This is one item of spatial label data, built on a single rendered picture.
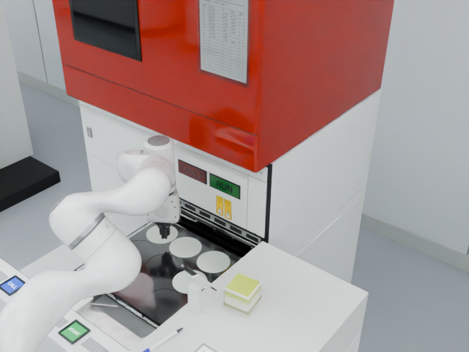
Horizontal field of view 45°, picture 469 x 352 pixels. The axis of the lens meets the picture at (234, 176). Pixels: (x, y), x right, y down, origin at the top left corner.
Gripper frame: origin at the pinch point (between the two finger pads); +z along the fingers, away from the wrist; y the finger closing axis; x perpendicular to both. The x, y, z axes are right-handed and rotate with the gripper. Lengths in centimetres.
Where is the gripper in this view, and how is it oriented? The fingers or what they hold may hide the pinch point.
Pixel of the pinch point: (165, 231)
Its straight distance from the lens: 177.5
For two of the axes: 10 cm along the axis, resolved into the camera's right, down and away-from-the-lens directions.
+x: 0.9, -5.3, 8.4
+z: -0.1, 8.5, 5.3
